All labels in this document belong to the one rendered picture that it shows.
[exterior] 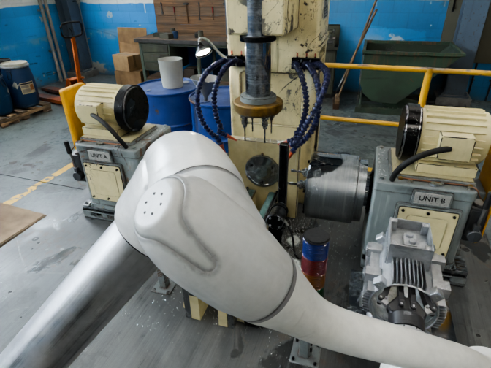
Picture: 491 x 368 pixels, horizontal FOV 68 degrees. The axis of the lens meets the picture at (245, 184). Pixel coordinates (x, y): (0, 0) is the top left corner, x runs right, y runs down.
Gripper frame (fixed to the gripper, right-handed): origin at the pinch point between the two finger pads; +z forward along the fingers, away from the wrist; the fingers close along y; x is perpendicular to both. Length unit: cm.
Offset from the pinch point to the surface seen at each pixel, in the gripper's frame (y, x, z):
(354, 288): 11.3, 15.5, 0.7
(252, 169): 57, 11, 47
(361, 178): 13.9, -1.0, 33.4
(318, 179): 27.5, -0.5, 30.4
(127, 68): 426, 136, 457
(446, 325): -12.6, 14.7, -5.1
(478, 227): -22.0, 6.5, 26.6
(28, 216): 252, 103, 69
